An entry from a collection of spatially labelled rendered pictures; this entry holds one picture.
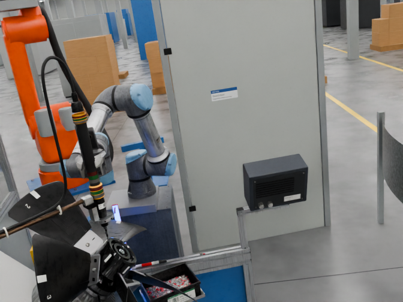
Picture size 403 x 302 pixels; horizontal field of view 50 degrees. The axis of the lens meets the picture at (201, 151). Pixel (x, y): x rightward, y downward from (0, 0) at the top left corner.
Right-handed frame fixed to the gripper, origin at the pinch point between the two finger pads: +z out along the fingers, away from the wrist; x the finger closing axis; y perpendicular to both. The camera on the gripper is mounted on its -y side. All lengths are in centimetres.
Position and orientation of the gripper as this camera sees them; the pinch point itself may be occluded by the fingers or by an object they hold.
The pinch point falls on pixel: (88, 165)
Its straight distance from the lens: 138.8
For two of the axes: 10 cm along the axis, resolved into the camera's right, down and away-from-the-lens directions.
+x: -9.8, 1.7, -0.9
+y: 1.3, 9.4, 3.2
